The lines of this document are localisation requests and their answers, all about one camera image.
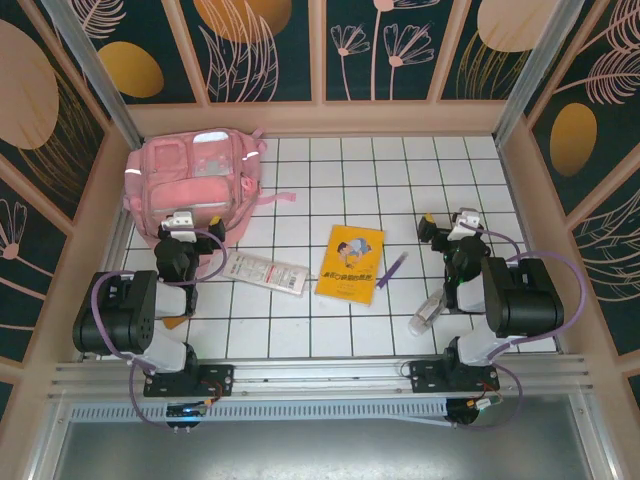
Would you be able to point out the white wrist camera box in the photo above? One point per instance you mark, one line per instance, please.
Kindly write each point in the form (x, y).
(177, 222)
(467, 220)

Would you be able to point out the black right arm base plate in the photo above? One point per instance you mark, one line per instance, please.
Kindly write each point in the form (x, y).
(425, 377)

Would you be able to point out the orange card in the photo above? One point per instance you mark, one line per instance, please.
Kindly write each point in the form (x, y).
(174, 323)

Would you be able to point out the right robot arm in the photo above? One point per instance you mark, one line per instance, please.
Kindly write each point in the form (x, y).
(525, 300)

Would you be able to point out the purple pen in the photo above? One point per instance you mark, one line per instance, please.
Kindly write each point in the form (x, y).
(392, 271)

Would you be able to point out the grey metal sheet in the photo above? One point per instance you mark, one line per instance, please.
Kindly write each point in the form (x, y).
(320, 450)

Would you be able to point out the pink backpack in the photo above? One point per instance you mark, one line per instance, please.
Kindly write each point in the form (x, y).
(190, 185)

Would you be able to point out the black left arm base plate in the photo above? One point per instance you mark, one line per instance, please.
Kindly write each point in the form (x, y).
(215, 380)

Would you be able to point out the aluminium frame post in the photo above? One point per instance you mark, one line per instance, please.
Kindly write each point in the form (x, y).
(95, 70)
(537, 67)

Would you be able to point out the aluminium mounting rail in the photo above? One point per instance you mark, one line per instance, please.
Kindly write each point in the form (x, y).
(320, 375)

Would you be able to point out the yellow picture book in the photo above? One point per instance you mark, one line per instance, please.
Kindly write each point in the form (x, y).
(350, 265)

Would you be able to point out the clear plastic stationery pack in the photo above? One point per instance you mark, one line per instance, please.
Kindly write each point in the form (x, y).
(265, 275)

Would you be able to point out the small clear plastic box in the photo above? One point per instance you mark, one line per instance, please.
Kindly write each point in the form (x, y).
(426, 314)

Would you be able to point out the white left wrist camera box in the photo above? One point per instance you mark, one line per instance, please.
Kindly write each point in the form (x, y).
(177, 222)

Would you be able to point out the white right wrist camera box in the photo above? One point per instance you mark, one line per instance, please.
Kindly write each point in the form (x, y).
(467, 220)

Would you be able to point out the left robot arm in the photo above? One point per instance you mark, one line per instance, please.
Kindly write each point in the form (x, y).
(125, 310)

